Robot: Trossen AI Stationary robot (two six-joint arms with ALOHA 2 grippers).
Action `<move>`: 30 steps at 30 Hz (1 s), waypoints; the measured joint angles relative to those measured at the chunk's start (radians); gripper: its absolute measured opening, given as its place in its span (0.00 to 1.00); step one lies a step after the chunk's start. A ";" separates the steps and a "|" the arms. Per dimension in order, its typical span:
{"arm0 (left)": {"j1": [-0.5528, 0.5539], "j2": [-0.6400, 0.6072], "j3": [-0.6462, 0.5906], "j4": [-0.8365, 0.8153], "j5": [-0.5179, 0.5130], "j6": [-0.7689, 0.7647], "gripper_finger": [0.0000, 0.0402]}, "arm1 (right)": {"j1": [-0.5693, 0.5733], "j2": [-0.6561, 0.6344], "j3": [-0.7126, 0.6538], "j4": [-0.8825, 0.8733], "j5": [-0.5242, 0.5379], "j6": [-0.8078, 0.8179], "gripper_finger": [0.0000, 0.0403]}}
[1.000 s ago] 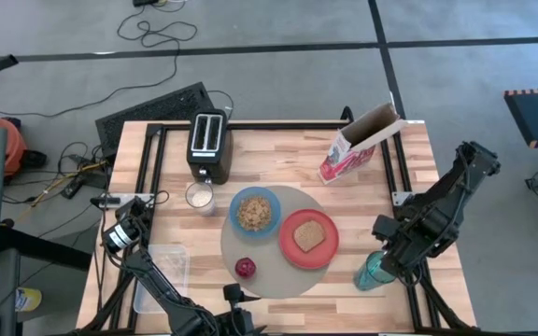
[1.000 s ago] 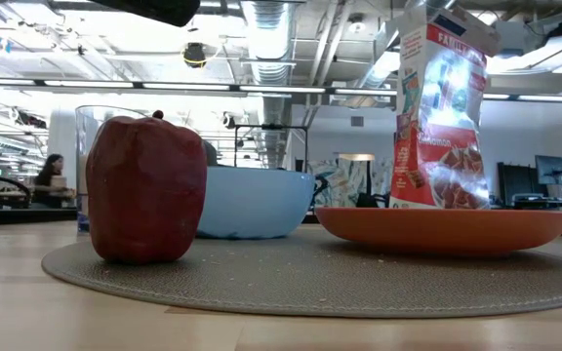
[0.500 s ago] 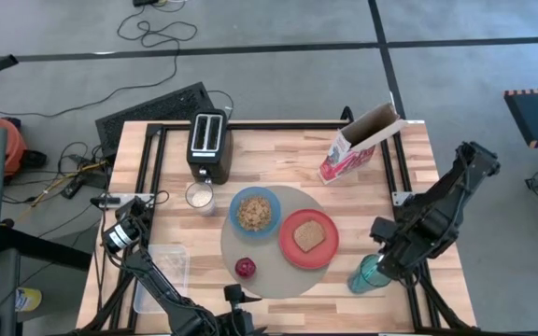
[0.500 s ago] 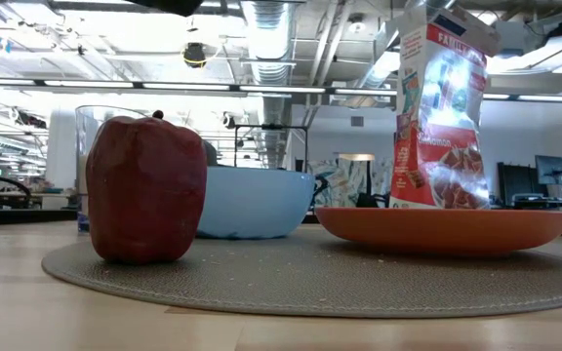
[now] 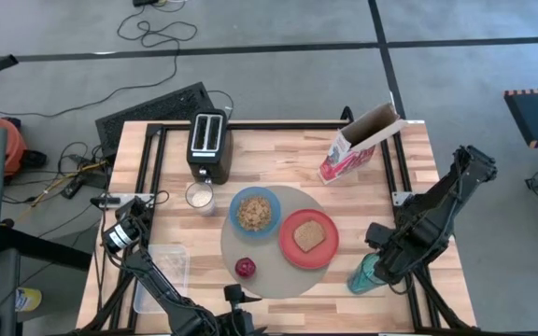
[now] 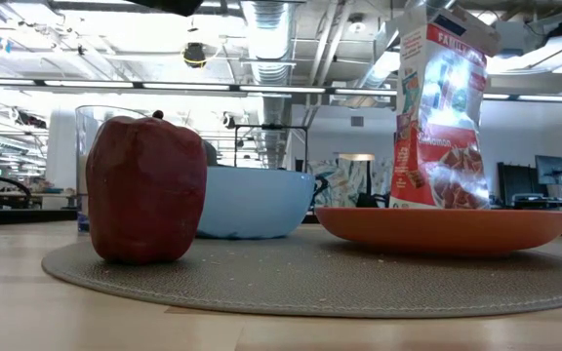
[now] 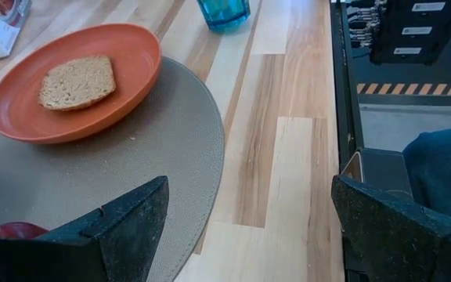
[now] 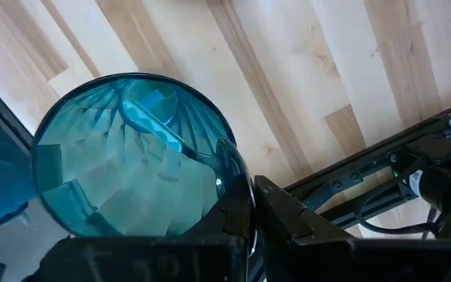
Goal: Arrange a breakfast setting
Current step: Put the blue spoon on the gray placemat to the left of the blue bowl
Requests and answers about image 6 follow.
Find red apple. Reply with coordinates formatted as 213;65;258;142
85;110;208;266

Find Life cereal box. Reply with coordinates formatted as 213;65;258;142
388;4;502;211

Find blue plastic bowl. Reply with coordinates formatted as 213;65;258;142
196;166;316;240

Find grey round placemat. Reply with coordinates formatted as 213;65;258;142
41;228;562;320

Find orange plastic plate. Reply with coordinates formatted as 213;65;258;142
314;207;562;257

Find clear drinking glass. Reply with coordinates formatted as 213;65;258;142
74;104;150;233

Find black computer monitor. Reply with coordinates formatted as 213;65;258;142
534;154;562;186

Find black metal frame stand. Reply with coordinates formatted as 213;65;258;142
234;124;310;173

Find silver ventilation duct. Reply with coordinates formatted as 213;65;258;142
240;0;296;167

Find black overhead camera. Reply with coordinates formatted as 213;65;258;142
181;42;208;69

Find black table edge rail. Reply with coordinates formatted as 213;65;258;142
0;208;78;227

